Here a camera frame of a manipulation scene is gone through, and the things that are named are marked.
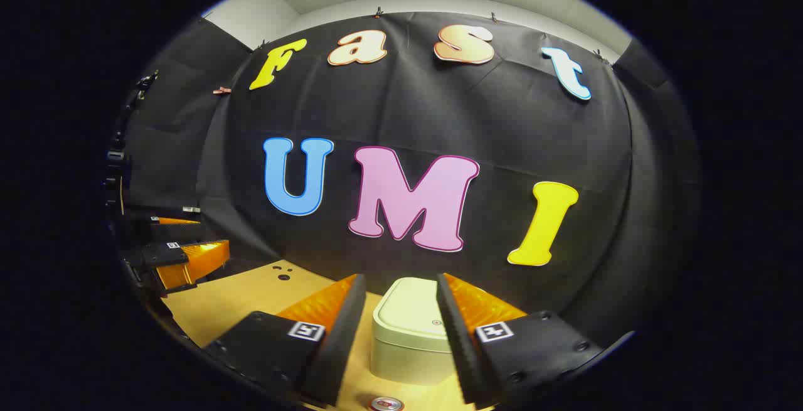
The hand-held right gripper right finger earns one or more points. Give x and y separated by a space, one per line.
458 336

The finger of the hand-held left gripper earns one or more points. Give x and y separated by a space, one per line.
163 255
172 215

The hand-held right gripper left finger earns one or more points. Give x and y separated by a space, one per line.
342 336

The pale green desktop garbage bin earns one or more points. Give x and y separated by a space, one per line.
408 317

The silver-topped pop can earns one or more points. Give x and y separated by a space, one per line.
386 405

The wooden desktop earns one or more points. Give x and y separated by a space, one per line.
251 298

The black backdrop cloth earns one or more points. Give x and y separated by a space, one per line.
502 135

